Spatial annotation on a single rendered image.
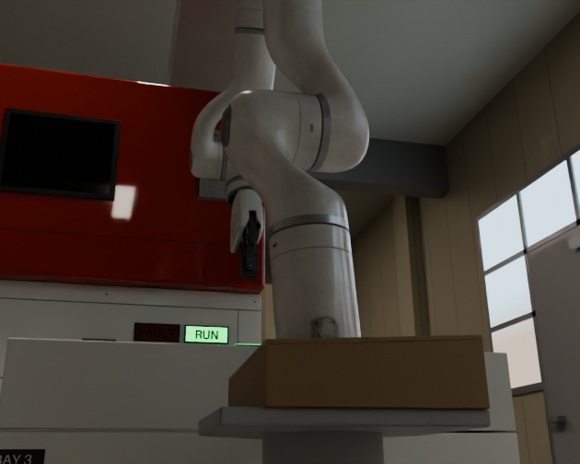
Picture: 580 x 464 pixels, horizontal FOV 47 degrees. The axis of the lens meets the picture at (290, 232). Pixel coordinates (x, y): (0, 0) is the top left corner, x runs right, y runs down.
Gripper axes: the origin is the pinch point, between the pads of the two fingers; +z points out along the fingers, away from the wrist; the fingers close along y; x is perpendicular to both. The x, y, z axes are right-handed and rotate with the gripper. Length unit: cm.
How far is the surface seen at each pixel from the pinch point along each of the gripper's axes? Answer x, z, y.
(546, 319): 244, -103, -229
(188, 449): -10.6, 32.9, -2.4
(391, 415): 7, 39, 38
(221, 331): 4, -11, -57
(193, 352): -10.3, 17.5, 0.9
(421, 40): 162, -278, -171
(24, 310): -46, -15, -56
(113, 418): -22.7, 28.2, -1.4
